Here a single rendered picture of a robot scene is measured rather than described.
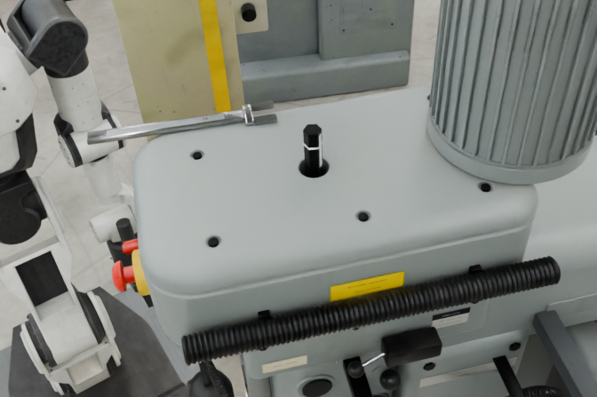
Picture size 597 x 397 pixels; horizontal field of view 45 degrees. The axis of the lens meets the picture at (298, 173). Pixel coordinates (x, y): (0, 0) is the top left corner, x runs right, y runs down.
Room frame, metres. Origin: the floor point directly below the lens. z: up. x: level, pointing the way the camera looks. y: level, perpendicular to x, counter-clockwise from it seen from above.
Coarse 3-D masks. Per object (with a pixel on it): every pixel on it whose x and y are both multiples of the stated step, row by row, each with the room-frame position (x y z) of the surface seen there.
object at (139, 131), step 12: (252, 108) 0.74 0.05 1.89; (264, 108) 0.74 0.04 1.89; (168, 120) 0.72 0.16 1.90; (180, 120) 0.72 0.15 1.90; (192, 120) 0.72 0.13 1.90; (204, 120) 0.72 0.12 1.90; (216, 120) 0.72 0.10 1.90; (228, 120) 0.72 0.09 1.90; (240, 120) 0.72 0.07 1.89; (252, 120) 0.71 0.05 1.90; (264, 120) 0.71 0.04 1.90; (276, 120) 0.71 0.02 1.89; (96, 132) 0.71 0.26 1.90; (108, 132) 0.71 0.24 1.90; (120, 132) 0.70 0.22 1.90; (132, 132) 0.70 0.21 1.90; (144, 132) 0.70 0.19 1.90; (156, 132) 0.70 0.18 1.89; (168, 132) 0.71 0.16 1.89
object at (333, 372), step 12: (288, 372) 0.53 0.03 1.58; (300, 372) 0.53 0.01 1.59; (312, 372) 0.53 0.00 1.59; (324, 372) 0.53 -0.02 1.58; (336, 372) 0.53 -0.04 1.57; (372, 372) 0.54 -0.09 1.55; (276, 384) 0.55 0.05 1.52; (288, 384) 0.53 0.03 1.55; (300, 384) 0.52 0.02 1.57; (312, 384) 0.52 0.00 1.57; (324, 384) 0.52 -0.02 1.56; (336, 384) 0.53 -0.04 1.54; (372, 384) 0.54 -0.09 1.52; (276, 396) 0.55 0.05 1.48; (288, 396) 0.53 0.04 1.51; (300, 396) 0.53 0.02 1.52; (312, 396) 0.52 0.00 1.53; (324, 396) 0.53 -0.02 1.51; (336, 396) 0.53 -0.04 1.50; (348, 396) 0.54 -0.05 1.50; (384, 396) 0.54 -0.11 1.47
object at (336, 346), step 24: (432, 312) 0.53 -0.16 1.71; (456, 312) 0.54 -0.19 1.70; (480, 312) 0.54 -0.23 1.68; (336, 336) 0.51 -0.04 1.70; (360, 336) 0.51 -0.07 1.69; (384, 336) 0.52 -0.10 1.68; (264, 360) 0.49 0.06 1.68; (288, 360) 0.50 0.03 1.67; (312, 360) 0.50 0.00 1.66; (336, 360) 0.51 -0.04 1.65
